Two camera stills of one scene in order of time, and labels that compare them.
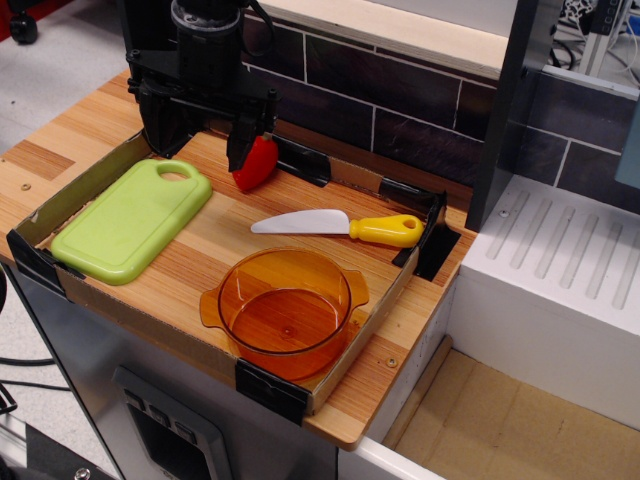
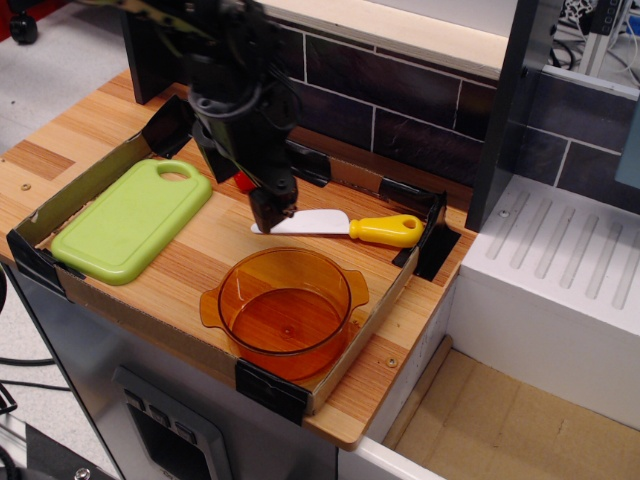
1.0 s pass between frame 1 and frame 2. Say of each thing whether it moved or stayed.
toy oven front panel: stayed
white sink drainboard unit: stayed
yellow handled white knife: stayed
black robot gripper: moved
